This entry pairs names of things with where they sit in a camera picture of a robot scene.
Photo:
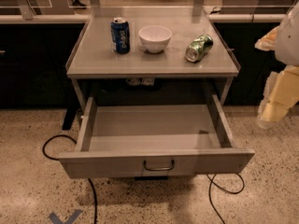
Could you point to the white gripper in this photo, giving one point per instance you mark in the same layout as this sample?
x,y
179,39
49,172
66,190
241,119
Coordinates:
x,y
288,42

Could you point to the grey top drawer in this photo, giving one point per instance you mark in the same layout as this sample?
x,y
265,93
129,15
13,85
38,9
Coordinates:
x,y
113,141

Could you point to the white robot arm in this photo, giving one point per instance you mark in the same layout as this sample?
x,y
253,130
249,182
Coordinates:
x,y
287,44

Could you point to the grey metal drawer cabinet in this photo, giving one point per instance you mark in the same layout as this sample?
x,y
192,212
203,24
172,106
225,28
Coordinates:
x,y
94,58

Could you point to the crushed green soda can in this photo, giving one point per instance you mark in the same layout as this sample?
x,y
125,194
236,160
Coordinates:
x,y
200,46

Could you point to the white ceramic bowl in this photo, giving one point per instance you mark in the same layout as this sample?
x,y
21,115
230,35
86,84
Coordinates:
x,y
155,38

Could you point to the blue Pepsi can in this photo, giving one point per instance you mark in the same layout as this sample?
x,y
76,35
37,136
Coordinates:
x,y
120,34

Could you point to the black shoe in background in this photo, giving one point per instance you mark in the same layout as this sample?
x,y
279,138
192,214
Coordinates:
x,y
78,4

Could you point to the metal top drawer handle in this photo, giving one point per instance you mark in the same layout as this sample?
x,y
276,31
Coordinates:
x,y
170,167

